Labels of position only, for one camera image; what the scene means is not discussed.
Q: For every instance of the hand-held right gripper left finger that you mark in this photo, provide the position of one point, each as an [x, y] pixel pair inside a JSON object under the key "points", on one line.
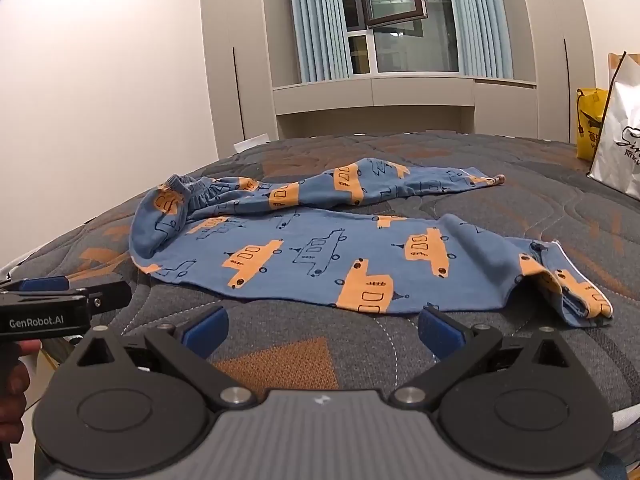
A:
{"points": [[206, 329]]}

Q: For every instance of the wooden padded headboard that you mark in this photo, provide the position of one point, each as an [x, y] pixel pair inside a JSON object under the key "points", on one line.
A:
{"points": [[614, 60]]}

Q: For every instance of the white shopping bag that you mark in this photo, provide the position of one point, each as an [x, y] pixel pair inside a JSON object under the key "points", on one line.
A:
{"points": [[620, 135]]}

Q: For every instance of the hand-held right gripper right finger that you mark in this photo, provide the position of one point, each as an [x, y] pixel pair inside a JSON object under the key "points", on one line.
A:
{"points": [[440, 332]]}

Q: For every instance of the person's left hand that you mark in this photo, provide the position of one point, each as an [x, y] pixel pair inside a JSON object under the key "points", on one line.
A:
{"points": [[12, 385]]}

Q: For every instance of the grey quilted bed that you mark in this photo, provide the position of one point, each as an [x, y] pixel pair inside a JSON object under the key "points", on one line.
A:
{"points": [[500, 200]]}

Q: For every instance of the grey wardrobe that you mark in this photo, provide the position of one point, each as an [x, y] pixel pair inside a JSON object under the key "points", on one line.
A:
{"points": [[555, 50], [235, 50]]}

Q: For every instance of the blue pants with orange cars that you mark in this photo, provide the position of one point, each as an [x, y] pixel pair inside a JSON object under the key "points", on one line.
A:
{"points": [[310, 255]]}

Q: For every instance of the grey window bench cabinet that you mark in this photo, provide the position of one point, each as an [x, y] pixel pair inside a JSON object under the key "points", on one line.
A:
{"points": [[375, 100]]}

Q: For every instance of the light blue curtain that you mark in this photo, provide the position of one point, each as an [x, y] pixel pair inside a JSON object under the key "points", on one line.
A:
{"points": [[320, 20], [480, 15]]}

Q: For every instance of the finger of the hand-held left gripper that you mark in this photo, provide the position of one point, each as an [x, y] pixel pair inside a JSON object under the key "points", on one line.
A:
{"points": [[45, 284], [112, 296]]}

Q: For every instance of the window with open sash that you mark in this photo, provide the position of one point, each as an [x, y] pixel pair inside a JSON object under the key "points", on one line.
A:
{"points": [[400, 15]]}

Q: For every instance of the yellow shopping bag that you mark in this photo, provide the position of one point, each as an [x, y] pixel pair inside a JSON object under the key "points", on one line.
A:
{"points": [[590, 125]]}

